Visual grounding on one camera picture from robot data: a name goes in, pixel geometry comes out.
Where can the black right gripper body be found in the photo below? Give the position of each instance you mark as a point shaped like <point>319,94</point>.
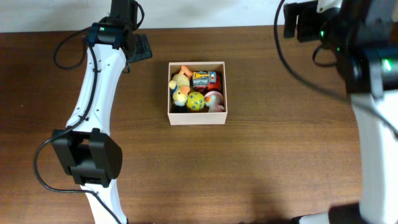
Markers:
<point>298,21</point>

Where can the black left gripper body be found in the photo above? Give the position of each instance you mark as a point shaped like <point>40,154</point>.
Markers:
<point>142,54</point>

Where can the yellow plush duck toy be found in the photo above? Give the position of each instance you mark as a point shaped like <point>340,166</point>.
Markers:
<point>180,86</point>

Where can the red silver toy truck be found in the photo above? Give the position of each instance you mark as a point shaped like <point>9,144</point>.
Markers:
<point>204,82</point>

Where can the yellow round toy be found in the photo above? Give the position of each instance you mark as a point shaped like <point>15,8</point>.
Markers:
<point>195,101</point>

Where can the pink cardboard box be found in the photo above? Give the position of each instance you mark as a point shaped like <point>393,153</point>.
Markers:
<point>202,116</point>

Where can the pink white duck figure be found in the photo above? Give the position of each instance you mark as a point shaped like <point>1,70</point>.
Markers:
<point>214,102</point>

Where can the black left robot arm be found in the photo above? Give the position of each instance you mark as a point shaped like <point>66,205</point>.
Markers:
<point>84,148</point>

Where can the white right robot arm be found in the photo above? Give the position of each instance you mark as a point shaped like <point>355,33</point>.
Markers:
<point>358,33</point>

